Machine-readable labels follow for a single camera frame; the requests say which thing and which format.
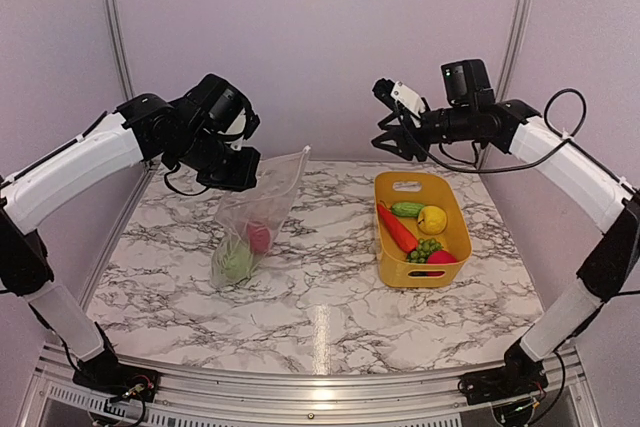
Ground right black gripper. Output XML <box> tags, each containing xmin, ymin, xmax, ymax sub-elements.
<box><xmin>371</xmin><ymin>104</ymin><xmax>475</xmax><ymax>162</ymax></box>

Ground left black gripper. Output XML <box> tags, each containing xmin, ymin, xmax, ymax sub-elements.
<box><xmin>168</xmin><ymin>124</ymin><xmax>260</xmax><ymax>190</ymax></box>

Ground clear zip top bag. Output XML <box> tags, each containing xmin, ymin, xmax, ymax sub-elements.
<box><xmin>210</xmin><ymin>145</ymin><xmax>311</xmax><ymax>288</ymax></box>

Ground red toy tomato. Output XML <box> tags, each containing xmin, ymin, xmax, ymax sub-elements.
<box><xmin>246</xmin><ymin>222</ymin><xmax>272</xmax><ymax>255</ymax></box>

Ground yellow toy lemon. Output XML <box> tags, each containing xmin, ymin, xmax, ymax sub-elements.
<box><xmin>417</xmin><ymin>205</ymin><xmax>448</xmax><ymax>235</ymax></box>

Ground green toy pepper back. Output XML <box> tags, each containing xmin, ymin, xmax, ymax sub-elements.
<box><xmin>211</xmin><ymin>238</ymin><xmax>254</xmax><ymax>286</ymax></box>

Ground green toy grapes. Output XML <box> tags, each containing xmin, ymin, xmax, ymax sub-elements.
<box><xmin>406</xmin><ymin>238</ymin><xmax>443</xmax><ymax>264</ymax></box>

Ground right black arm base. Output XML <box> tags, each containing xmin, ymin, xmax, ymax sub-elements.
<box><xmin>457</xmin><ymin>366</ymin><xmax>548</xmax><ymax>405</ymax></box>

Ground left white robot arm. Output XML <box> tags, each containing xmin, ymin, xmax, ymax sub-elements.
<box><xmin>1</xmin><ymin>87</ymin><xmax>260</xmax><ymax>392</ymax></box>

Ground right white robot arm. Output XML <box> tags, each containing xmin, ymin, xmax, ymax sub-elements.
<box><xmin>372</xmin><ymin>94</ymin><xmax>639</xmax><ymax>395</ymax></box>

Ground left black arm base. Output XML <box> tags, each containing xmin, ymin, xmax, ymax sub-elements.
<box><xmin>72</xmin><ymin>364</ymin><xmax>160</xmax><ymax>403</ymax></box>

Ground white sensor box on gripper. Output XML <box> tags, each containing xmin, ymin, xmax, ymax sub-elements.
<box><xmin>372</xmin><ymin>78</ymin><xmax>430</xmax><ymax>118</ymax></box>

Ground left white sensor box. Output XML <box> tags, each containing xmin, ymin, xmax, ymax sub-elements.
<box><xmin>225</xmin><ymin>110</ymin><xmax>260</xmax><ymax>151</ymax></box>

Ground yellow plastic basket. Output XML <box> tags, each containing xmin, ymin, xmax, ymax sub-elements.
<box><xmin>374</xmin><ymin>171</ymin><xmax>472</xmax><ymax>288</ymax></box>

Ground green toy bitter gourd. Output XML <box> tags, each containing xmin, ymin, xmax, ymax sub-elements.
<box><xmin>390</xmin><ymin>202</ymin><xmax>425</xmax><ymax>219</ymax></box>

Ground orange toy carrot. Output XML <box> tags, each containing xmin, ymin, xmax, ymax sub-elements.
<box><xmin>376</xmin><ymin>204</ymin><xmax>419</xmax><ymax>253</ymax></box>

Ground red toy fruit front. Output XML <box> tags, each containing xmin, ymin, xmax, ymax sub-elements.
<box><xmin>426</xmin><ymin>250</ymin><xmax>458</xmax><ymax>265</ymax></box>

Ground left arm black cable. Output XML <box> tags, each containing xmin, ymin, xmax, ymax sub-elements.
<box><xmin>163</xmin><ymin>166</ymin><xmax>211</xmax><ymax>197</ymax></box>

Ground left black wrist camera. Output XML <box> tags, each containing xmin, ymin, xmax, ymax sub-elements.
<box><xmin>185</xmin><ymin>73</ymin><xmax>251</xmax><ymax>133</ymax></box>

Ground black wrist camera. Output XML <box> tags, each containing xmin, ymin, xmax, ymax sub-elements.
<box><xmin>185</xmin><ymin>73</ymin><xmax>251</xmax><ymax>133</ymax></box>
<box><xmin>440</xmin><ymin>59</ymin><xmax>495</xmax><ymax>110</ymax></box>

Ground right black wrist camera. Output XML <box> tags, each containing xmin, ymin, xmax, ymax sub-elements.
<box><xmin>440</xmin><ymin>59</ymin><xmax>495</xmax><ymax>110</ymax></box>

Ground left aluminium frame post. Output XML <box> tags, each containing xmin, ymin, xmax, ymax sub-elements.
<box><xmin>95</xmin><ymin>0</ymin><xmax>154</xmax><ymax>171</ymax></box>

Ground aluminium frame post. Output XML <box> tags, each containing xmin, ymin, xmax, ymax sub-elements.
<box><xmin>95</xmin><ymin>0</ymin><xmax>154</xmax><ymax>171</ymax></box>
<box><xmin>474</xmin><ymin>0</ymin><xmax>540</xmax><ymax>171</ymax></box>

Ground right aluminium frame post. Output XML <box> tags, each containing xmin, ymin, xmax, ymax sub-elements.
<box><xmin>474</xmin><ymin>0</ymin><xmax>540</xmax><ymax>171</ymax></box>

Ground aluminium front rail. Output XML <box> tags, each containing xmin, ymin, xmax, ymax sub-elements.
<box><xmin>19</xmin><ymin>341</ymin><xmax>601</xmax><ymax>427</ymax></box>

